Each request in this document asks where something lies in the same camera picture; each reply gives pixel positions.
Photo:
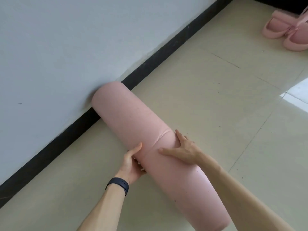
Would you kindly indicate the person's right hand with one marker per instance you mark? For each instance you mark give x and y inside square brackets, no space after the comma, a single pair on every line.
[187,151]

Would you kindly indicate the black smartwatch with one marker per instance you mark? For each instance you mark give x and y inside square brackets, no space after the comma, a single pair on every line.
[119,182]

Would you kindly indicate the person's right forearm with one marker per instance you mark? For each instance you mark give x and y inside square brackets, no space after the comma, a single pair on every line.
[240,197]

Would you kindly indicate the person's left hand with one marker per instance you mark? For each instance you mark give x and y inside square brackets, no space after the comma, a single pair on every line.
[131,168]

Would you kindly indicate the pink pedal resistance band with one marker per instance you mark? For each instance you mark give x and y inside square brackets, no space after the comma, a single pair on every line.
[276,27]

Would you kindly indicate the pink yoga mat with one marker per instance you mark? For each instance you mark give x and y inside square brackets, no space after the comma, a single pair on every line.
[125,110]

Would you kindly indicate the person's left forearm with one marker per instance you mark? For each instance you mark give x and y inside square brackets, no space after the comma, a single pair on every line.
[103,209]

